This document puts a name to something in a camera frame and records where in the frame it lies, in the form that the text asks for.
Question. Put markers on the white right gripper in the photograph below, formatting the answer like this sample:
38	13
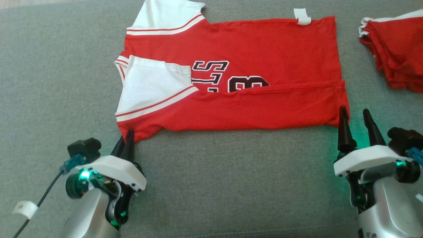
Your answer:
366	158

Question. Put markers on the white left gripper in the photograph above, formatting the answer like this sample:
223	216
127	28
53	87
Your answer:
115	170

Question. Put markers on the red shorts with white stripe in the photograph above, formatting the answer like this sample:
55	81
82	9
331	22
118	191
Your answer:
400	49

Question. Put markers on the red and white jersey shirt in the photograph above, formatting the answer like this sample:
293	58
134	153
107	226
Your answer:
264	46

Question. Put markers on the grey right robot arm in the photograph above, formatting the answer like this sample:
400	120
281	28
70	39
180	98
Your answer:
390	205

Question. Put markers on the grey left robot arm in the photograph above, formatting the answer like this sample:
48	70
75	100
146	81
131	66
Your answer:
86	215

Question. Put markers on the large grey sofa seat cushion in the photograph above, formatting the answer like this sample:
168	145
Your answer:
231	181

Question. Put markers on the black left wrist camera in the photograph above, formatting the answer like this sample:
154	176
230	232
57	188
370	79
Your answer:
84	148

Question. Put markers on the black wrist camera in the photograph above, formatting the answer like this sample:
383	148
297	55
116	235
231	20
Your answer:
84	148
404	138

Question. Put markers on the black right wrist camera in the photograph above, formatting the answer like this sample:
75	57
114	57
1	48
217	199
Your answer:
404	138

